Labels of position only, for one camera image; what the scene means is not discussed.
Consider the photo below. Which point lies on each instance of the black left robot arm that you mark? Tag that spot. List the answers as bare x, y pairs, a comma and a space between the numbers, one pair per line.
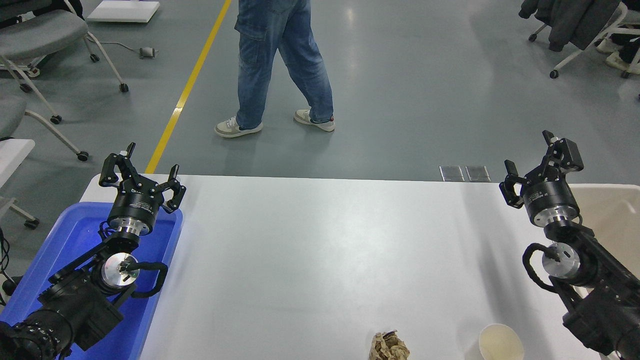
75, 305

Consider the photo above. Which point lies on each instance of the blue plastic tray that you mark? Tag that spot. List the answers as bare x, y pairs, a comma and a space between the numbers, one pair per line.
75, 235

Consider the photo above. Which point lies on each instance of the seated person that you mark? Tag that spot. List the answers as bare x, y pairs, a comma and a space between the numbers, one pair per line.
620, 62

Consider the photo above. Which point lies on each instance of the white flat board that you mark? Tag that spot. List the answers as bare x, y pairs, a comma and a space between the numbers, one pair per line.
122, 10

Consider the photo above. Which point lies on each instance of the dark jacket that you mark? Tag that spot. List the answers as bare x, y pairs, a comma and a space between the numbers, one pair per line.
575, 20

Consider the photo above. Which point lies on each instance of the metal floor socket plate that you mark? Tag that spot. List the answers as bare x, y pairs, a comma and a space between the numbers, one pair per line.
478, 173
452, 173

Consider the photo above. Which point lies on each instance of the large pale bin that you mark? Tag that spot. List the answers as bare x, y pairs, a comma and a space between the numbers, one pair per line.
615, 215

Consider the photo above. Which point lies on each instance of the white paper cup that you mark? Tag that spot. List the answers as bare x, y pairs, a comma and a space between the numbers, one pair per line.
500, 345

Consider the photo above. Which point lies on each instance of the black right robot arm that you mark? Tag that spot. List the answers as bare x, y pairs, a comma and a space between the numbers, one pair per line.
605, 290

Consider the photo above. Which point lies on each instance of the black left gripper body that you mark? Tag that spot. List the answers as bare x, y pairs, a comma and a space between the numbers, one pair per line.
136, 204

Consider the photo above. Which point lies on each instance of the grey office chair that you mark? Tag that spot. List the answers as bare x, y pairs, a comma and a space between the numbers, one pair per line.
40, 32
10, 112

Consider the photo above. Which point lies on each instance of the small white side table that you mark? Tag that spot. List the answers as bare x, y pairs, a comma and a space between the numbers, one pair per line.
12, 155

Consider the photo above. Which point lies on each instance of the white-framed rolling chair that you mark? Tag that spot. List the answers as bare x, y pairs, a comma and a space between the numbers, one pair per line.
575, 57

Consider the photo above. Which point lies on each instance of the small grey floor device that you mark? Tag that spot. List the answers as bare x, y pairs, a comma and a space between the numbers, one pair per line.
148, 52

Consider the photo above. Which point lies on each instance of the crumpled tan paper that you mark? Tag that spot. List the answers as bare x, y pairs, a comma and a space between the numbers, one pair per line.
389, 347

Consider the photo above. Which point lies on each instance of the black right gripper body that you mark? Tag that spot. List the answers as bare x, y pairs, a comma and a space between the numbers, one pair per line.
549, 195

